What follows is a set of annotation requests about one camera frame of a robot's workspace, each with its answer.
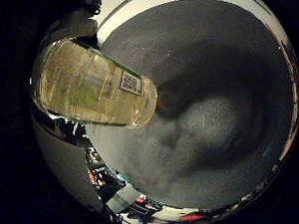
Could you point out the red chair seat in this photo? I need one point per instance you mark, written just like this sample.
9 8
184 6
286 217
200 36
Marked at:
192 217

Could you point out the clear bottle with white cap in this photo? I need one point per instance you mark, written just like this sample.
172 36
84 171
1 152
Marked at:
90 86

